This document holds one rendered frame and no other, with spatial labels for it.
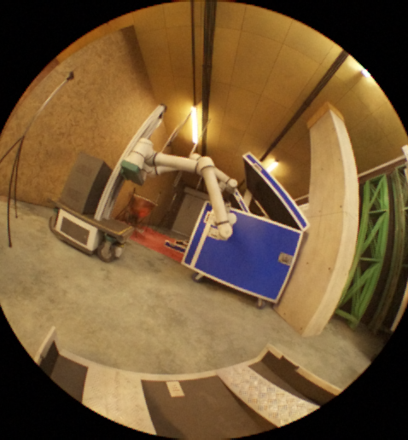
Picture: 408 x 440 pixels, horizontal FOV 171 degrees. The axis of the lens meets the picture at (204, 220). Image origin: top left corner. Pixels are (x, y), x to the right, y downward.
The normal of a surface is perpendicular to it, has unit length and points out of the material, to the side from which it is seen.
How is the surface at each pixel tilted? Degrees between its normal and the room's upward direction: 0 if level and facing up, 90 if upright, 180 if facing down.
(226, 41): 180
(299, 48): 180
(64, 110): 90
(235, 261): 90
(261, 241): 90
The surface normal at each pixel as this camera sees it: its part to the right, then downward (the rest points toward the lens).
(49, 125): 0.93, 0.37
